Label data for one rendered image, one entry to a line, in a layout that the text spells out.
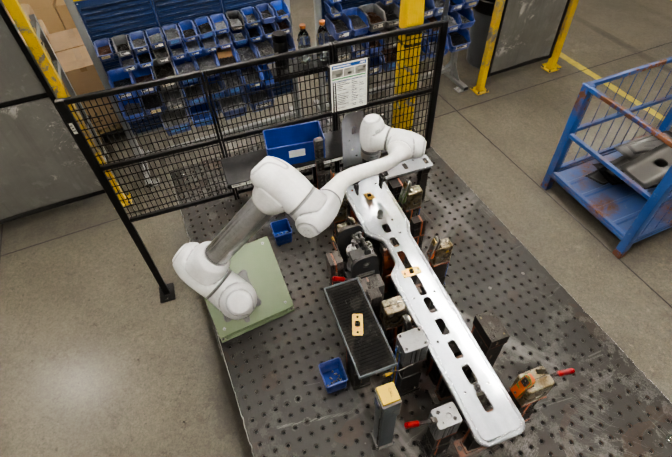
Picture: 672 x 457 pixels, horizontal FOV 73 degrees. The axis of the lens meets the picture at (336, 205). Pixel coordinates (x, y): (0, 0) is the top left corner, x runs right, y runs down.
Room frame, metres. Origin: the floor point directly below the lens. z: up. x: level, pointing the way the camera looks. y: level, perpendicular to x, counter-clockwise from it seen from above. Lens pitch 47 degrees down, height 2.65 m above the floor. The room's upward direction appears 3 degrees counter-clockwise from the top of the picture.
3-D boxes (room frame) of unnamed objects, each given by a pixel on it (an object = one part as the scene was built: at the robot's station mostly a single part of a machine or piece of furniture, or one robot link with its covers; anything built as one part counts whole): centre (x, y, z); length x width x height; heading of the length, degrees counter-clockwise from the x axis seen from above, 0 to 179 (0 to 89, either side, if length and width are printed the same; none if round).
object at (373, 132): (1.57, -0.18, 1.41); 0.13 x 0.11 x 0.16; 65
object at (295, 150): (1.90, 0.20, 1.09); 0.30 x 0.17 x 0.13; 102
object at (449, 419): (0.51, -0.33, 0.88); 0.11 x 0.10 x 0.36; 107
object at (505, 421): (1.11, -0.32, 1.00); 1.38 x 0.22 x 0.02; 17
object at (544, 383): (0.62, -0.66, 0.88); 0.15 x 0.11 x 0.36; 107
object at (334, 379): (0.79, 0.05, 0.74); 0.11 x 0.10 x 0.09; 17
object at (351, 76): (2.12, -0.10, 1.30); 0.23 x 0.02 x 0.31; 107
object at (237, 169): (1.92, 0.15, 1.01); 0.90 x 0.22 x 0.03; 107
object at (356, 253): (1.16, -0.08, 0.94); 0.18 x 0.13 x 0.49; 17
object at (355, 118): (1.82, -0.10, 1.17); 0.12 x 0.01 x 0.34; 107
